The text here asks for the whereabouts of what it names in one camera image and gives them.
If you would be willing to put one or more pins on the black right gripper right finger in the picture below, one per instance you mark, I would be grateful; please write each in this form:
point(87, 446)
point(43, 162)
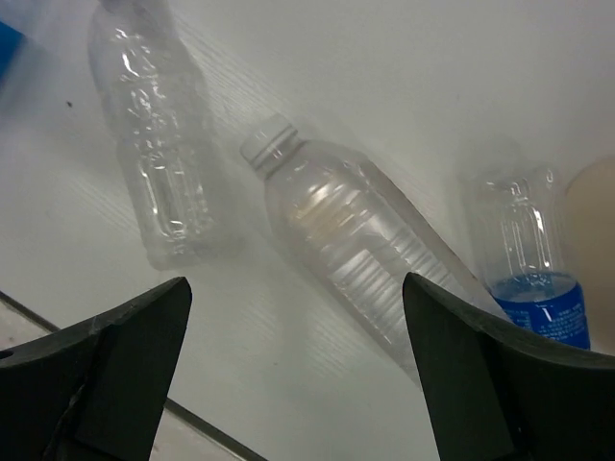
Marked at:
point(495, 391)

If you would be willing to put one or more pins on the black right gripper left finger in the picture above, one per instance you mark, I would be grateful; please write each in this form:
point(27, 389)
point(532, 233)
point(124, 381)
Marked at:
point(95, 390)

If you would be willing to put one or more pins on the clear white-capped plastic bottle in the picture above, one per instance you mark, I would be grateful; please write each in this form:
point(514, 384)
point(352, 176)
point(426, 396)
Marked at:
point(355, 231)

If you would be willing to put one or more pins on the clear unlabelled plastic bottle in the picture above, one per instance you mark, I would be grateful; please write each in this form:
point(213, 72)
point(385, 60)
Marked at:
point(154, 100)

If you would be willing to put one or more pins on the blue-labelled bottle blue cap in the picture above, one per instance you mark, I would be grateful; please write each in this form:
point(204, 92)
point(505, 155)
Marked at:
point(10, 43)

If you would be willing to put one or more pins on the cream plastic bin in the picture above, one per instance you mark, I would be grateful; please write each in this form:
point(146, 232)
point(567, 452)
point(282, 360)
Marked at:
point(588, 199)

